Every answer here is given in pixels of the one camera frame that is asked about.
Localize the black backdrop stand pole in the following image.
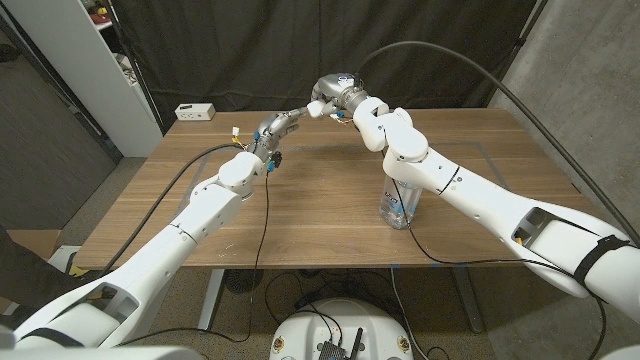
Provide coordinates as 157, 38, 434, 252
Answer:
102, 0, 167, 135
487, 0, 550, 109

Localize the white power outlet box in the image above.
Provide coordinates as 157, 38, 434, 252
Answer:
174, 103, 217, 122

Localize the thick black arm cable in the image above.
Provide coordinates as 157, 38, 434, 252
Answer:
355, 40, 640, 247
97, 142, 249, 279

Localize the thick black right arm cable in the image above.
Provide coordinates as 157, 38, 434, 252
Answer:
355, 40, 640, 247

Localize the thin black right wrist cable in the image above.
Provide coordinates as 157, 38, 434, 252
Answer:
382, 127, 608, 360

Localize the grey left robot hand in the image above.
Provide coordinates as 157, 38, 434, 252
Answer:
248, 106, 310, 161

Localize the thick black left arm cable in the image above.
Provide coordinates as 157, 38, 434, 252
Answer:
97, 142, 249, 279

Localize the white robot torso base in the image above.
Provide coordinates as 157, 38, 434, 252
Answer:
268, 298, 415, 360

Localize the small red yellow object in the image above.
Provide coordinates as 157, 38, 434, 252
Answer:
82, 0, 115, 25

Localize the black antenna module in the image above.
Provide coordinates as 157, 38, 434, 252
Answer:
317, 327, 365, 360

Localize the black fabric backdrop curtain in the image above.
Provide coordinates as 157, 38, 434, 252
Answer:
107, 0, 539, 134

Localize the brown cardboard box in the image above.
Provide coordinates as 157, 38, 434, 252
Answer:
2, 228, 62, 261

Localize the clear hand sanitizer pump bottle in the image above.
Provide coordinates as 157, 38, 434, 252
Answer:
378, 174, 424, 231

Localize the black floor cable tangle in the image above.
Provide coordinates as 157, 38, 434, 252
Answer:
263, 268, 401, 331

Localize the thin black left wrist cable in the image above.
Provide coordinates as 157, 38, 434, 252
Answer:
117, 169, 271, 347

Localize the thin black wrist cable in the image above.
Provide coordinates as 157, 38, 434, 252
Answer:
382, 127, 608, 360
117, 169, 271, 347

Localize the round black floor fan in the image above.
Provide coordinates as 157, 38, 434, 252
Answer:
223, 268, 265, 295

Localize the white shelf cabinet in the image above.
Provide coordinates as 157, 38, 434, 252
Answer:
2, 0, 165, 159

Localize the white table leg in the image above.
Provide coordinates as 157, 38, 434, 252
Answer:
452, 266, 485, 335
198, 268, 226, 335

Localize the grey floor cable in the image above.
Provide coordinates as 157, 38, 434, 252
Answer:
389, 266, 429, 360

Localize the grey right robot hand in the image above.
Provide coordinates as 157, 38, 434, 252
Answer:
309, 72, 369, 120

